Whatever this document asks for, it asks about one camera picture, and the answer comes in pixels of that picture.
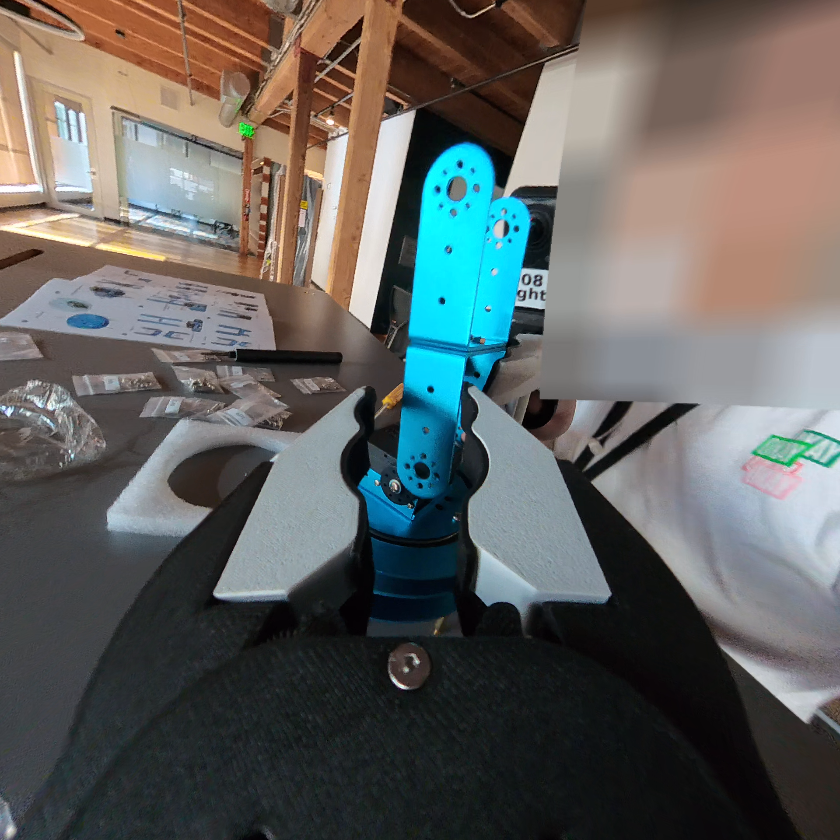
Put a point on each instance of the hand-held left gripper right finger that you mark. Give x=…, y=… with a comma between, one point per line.
x=538, y=525

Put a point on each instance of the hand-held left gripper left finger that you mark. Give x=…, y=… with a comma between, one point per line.
x=295, y=525

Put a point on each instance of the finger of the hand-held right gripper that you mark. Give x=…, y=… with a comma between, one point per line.
x=522, y=377

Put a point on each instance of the blue metal bracket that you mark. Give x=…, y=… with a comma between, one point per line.
x=433, y=295

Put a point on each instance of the blue round robot arm base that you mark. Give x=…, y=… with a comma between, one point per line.
x=407, y=577

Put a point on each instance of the dark grey desk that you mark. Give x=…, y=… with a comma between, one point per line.
x=65, y=558

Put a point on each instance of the person's right hand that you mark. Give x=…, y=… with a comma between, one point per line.
x=558, y=423

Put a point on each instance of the white foam packing piece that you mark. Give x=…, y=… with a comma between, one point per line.
x=138, y=499

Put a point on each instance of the thick wooden pillar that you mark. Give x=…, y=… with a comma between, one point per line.
x=364, y=164

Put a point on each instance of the group of small screw bags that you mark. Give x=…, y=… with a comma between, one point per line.
x=115, y=382

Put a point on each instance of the slim wooden pillar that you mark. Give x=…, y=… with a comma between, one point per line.
x=298, y=164

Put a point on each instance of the clear plastic wrap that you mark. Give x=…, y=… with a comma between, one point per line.
x=46, y=426

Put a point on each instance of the leaning framed panels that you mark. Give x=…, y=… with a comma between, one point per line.
x=262, y=210

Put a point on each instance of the printed assembly instruction sheet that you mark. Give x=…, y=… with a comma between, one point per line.
x=98, y=308

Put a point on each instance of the frosted glass partition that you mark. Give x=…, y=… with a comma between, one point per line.
x=177, y=177

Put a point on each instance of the white glazed door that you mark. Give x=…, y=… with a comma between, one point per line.
x=65, y=164

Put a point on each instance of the silver air duct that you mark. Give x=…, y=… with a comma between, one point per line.
x=235, y=98

